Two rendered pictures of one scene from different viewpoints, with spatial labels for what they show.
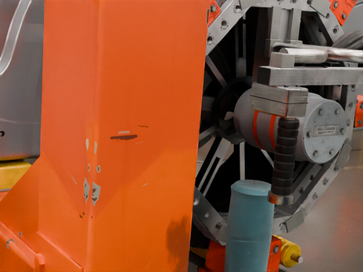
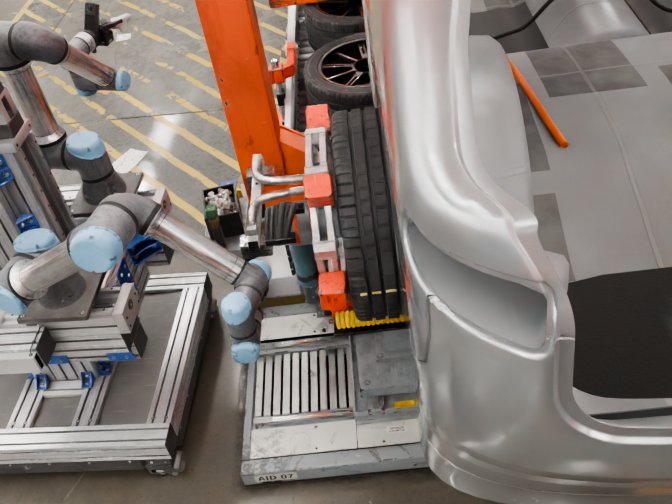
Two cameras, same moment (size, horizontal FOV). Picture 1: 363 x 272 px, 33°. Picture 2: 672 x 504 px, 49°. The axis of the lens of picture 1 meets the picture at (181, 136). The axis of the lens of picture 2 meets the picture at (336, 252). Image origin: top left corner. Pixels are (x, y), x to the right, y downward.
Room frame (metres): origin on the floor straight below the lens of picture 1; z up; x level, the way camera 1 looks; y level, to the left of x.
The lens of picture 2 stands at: (2.52, -1.53, 2.35)
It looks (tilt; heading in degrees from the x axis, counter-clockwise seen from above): 42 degrees down; 132
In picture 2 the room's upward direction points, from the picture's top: 10 degrees counter-clockwise
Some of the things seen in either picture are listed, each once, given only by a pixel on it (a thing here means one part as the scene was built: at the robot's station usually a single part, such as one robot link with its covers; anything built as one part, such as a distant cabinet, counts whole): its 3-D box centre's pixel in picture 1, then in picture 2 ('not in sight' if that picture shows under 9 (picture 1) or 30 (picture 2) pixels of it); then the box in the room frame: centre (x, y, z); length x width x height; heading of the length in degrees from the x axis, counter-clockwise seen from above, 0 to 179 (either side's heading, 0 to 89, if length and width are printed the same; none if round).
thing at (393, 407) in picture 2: not in sight; (398, 358); (1.46, -0.07, 0.13); 0.50 x 0.36 x 0.10; 127
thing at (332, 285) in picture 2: (355, 110); (333, 290); (1.51, -0.43, 0.85); 0.09 x 0.08 x 0.07; 127
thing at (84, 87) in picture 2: not in sight; (87, 79); (0.28, -0.16, 1.12); 0.11 x 0.08 x 0.11; 18
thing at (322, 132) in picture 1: (287, 122); (305, 222); (1.26, -0.22, 0.85); 0.21 x 0.14 x 0.14; 37
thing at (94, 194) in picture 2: not in sight; (101, 181); (0.47, -0.38, 0.87); 0.15 x 0.15 x 0.10
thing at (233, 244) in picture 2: not in sight; (227, 219); (0.60, 0.01, 0.44); 0.43 x 0.17 x 0.03; 127
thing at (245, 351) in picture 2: not in sight; (246, 340); (1.41, -0.69, 0.85); 0.11 x 0.08 x 0.09; 127
